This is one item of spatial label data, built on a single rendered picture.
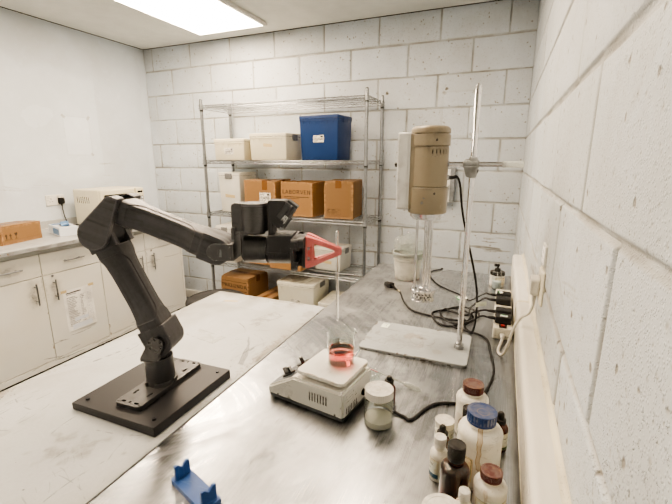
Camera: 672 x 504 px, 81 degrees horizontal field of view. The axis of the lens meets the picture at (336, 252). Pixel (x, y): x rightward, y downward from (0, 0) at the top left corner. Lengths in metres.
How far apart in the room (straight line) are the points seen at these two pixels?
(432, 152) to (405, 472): 0.72
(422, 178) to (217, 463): 0.78
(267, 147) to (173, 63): 1.51
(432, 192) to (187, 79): 3.43
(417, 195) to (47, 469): 0.96
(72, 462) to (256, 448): 0.33
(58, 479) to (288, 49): 3.28
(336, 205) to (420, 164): 1.97
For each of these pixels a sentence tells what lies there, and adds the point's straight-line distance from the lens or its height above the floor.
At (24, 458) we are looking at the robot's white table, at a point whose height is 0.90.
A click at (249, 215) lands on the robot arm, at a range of 0.82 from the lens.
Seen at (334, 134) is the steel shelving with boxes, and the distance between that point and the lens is 3.02.
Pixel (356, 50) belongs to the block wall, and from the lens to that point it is 3.41.
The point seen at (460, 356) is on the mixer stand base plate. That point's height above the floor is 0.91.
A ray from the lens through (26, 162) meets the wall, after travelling 3.81.
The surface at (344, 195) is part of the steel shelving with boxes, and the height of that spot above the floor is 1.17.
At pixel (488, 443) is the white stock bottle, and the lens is 0.74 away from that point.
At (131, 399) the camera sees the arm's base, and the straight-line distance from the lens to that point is 1.01.
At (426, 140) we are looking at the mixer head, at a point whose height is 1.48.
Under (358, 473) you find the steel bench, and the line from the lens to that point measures 0.79.
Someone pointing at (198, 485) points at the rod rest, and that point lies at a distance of 0.79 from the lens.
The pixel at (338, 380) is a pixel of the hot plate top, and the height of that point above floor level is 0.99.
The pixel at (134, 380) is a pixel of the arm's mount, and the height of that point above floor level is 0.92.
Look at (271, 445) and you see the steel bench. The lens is 0.85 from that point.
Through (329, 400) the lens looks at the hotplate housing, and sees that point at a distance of 0.88.
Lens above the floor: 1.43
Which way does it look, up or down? 13 degrees down
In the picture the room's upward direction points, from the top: straight up
